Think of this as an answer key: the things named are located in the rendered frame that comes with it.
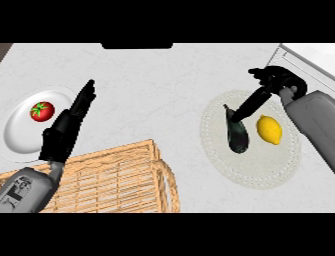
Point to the wicker tiered shelf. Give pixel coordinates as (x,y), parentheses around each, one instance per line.
(119,180)

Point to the round cream placemat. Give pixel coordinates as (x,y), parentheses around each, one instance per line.
(252,160)

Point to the white round plate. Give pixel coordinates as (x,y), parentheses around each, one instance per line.
(22,133)

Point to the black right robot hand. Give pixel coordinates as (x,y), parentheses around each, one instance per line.
(277,81)

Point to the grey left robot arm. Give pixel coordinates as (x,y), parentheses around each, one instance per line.
(23,190)

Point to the yellow lemon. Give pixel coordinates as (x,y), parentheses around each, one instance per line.
(269,130)

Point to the red tomato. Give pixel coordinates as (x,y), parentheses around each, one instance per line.
(41,111)

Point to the dark eggplant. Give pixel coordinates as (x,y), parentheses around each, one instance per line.
(238,135)

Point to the white appliance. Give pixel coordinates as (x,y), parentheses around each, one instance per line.
(322,63)

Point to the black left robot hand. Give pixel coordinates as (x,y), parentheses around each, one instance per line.
(65,128)

